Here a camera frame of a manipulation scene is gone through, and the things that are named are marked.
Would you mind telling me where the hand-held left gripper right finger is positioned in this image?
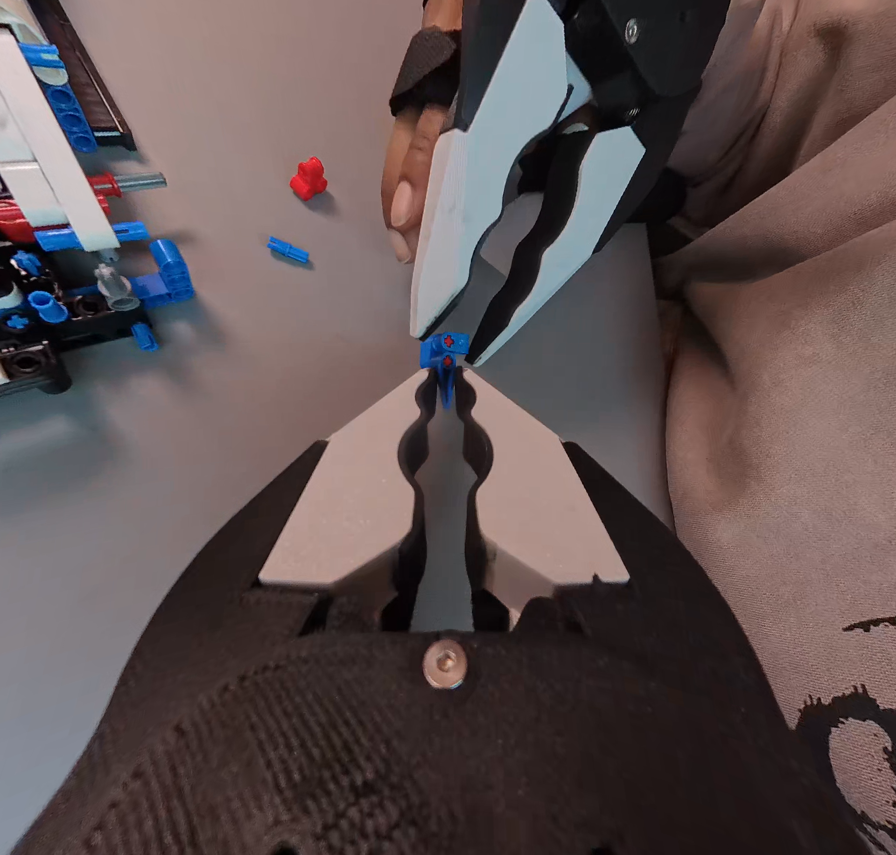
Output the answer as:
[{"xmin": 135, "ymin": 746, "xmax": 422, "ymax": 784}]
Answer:
[{"xmin": 451, "ymin": 367, "xmax": 630, "ymax": 631}]

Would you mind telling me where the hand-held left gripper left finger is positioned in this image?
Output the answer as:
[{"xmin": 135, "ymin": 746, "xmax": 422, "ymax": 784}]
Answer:
[{"xmin": 258, "ymin": 367, "xmax": 443, "ymax": 631}]

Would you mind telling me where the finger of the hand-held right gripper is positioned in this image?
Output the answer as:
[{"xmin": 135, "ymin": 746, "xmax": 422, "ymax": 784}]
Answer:
[
  {"xmin": 465, "ymin": 124, "xmax": 648, "ymax": 368},
  {"xmin": 409, "ymin": 0, "xmax": 596, "ymax": 341}
]

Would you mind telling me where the blue toy brick assembly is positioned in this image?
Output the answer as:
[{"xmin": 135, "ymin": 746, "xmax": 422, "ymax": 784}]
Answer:
[{"xmin": 419, "ymin": 332, "xmax": 470, "ymax": 410}]

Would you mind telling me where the red toy brick connector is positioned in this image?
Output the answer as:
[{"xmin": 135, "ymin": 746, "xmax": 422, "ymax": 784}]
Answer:
[{"xmin": 289, "ymin": 156, "xmax": 329, "ymax": 202}]

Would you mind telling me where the person's right forearm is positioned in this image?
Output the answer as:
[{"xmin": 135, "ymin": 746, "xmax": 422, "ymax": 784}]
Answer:
[{"xmin": 658, "ymin": 0, "xmax": 896, "ymax": 254}]

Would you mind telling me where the grey desk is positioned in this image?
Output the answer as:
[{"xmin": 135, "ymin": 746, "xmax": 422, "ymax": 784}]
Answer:
[{"xmin": 0, "ymin": 0, "xmax": 676, "ymax": 855}]

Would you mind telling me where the person's right hand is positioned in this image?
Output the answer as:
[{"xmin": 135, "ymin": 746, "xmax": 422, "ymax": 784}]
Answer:
[{"xmin": 380, "ymin": 0, "xmax": 485, "ymax": 265}]

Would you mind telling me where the person's beige hoodie torso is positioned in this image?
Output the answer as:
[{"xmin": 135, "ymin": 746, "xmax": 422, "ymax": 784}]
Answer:
[{"xmin": 658, "ymin": 225, "xmax": 896, "ymax": 855}]

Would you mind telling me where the toy brick car model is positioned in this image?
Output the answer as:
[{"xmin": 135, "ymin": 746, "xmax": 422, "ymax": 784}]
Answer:
[{"xmin": 0, "ymin": 0, "xmax": 198, "ymax": 398}]

